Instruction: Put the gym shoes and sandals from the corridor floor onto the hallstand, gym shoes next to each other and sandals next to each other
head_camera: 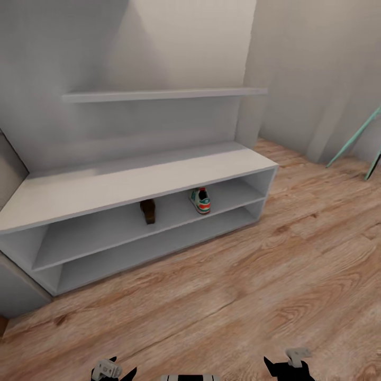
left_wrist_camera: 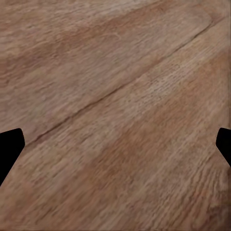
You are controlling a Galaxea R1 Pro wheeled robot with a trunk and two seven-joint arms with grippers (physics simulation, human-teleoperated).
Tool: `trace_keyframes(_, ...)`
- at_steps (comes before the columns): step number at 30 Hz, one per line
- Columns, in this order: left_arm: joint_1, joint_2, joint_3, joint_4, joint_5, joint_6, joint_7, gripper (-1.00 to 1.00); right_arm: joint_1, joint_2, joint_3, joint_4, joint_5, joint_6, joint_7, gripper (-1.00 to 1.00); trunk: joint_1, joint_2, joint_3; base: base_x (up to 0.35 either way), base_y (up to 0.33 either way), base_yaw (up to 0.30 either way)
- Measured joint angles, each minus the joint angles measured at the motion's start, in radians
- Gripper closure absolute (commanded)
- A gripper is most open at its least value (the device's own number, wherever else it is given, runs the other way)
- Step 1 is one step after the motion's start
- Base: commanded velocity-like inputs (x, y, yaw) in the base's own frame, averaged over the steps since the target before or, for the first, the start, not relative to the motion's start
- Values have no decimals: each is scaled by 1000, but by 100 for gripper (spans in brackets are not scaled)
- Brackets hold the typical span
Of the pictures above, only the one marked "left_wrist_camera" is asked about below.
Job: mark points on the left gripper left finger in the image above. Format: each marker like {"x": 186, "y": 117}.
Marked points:
{"x": 11, "y": 145}

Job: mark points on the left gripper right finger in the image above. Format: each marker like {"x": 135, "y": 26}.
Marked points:
{"x": 223, "y": 143}

